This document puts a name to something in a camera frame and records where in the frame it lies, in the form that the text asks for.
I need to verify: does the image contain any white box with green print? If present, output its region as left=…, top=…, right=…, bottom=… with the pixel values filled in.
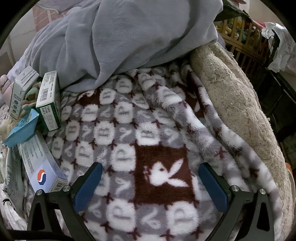
left=9, top=65, right=40, bottom=120

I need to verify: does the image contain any black crate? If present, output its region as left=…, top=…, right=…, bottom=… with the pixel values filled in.
left=254, top=62, right=296, bottom=144

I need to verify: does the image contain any white printed plastic bag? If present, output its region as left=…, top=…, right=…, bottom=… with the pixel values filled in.
left=0, top=144, right=28, bottom=230

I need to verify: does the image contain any blue-grey fleece blanket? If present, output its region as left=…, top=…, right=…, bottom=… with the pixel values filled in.
left=22, top=0, right=223, bottom=93

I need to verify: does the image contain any white box red blue logo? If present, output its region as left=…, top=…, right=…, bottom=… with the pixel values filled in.
left=20, top=132, right=68, bottom=193

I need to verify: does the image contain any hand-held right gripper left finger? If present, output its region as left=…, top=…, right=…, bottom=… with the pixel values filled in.
left=26, top=162, right=103, bottom=241

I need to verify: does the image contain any light blue box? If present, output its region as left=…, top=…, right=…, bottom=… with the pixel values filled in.
left=5, top=108, right=40, bottom=149

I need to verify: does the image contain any green and white box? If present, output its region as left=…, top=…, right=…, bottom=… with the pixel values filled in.
left=36, top=70, right=62, bottom=132

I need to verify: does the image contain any printed grey brown blanket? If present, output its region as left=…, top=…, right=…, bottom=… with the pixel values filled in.
left=0, top=62, right=282, bottom=241

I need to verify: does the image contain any dark green cloth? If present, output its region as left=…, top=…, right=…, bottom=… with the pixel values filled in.
left=215, top=0, right=251, bottom=22

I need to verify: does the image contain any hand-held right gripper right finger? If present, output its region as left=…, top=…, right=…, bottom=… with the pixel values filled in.
left=198, top=162, right=275, bottom=241

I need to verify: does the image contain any wooden slatted rack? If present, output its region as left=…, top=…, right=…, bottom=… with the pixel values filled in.
left=215, top=16, right=275, bottom=61

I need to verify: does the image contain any beige fuzzy mat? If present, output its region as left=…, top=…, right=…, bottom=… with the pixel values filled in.
left=190, top=43, right=294, bottom=232

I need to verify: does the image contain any white crumpled plastic bag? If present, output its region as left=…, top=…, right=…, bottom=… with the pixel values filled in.
left=261, top=22, right=296, bottom=72

